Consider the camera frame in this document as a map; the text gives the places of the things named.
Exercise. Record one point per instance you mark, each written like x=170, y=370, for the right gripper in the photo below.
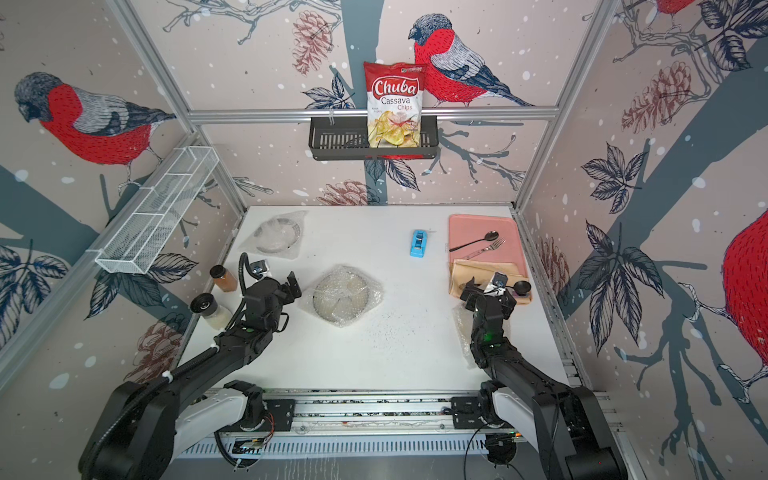
x=474, y=295

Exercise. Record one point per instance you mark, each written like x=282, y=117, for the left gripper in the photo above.
x=293, y=284

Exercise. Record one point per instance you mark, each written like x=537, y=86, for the dark rimmed plate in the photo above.
x=277, y=235

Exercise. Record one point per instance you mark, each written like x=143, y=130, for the bubble wrap sheet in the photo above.
x=463, y=321
x=305, y=303
x=248, y=244

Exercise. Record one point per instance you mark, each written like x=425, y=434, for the cream dinner plate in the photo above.
x=342, y=296

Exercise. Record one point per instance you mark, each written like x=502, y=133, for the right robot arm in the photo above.
x=564, y=424

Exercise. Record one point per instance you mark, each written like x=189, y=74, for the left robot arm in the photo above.
x=145, y=426

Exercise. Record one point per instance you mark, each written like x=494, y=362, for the black ladle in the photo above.
x=521, y=288

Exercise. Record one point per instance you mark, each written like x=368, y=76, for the wooden cutting board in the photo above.
x=481, y=273

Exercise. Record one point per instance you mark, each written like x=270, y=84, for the orange spice jar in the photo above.
x=223, y=278

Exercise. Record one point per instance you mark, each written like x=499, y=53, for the metal fork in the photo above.
x=492, y=247

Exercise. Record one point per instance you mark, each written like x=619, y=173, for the pink tray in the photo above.
x=464, y=228

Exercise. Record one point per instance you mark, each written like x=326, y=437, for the black spoon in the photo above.
x=489, y=236

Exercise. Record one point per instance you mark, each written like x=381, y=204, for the blue tape dispenser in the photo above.
x=418, y=243

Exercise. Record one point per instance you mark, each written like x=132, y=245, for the Chuba cassava chips bag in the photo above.
x=394, y=99

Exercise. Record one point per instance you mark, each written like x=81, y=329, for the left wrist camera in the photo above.
x=258, y=269

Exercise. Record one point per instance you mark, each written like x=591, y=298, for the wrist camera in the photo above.
x=258, y=269
x=497, y=285

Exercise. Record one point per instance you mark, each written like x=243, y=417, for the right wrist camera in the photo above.
x=497, y=285

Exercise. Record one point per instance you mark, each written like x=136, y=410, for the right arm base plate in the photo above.
x=472, y=412

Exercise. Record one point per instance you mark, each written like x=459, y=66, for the white mesh wall basket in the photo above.
x=140, y=239

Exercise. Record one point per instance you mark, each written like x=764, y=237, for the black wire shelf basket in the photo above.
x=346, y=139

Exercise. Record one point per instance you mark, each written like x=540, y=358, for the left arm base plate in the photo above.
x=274, y=415

